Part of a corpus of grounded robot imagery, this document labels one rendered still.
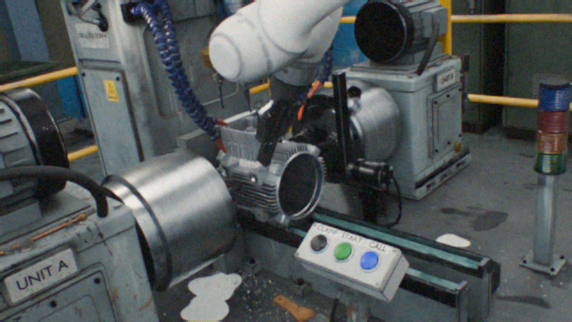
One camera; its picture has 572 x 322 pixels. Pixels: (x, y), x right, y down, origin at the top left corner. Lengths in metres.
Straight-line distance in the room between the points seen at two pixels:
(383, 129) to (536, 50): 2.86
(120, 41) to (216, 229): 0.51
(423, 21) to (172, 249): 0.99
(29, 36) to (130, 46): 4.84
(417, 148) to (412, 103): 0.14
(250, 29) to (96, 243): 0.41
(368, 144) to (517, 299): 0.49
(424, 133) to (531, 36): 2.67
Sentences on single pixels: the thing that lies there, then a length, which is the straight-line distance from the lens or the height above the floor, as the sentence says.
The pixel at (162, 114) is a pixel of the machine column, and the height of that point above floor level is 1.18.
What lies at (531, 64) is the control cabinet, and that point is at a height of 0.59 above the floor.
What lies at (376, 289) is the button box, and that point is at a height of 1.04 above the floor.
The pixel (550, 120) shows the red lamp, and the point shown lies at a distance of 1.20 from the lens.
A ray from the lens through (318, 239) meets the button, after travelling 0.90.
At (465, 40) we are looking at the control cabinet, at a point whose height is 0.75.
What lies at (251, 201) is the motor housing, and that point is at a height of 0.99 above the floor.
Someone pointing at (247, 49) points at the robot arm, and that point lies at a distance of 0.81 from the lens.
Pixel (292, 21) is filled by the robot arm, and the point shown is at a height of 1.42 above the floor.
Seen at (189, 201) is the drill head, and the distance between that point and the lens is 1.03.
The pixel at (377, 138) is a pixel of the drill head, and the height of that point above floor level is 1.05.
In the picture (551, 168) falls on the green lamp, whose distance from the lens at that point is 1.23.
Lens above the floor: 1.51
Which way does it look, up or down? 21 degrees down
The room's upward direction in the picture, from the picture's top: 7 degrees counter-clockwise
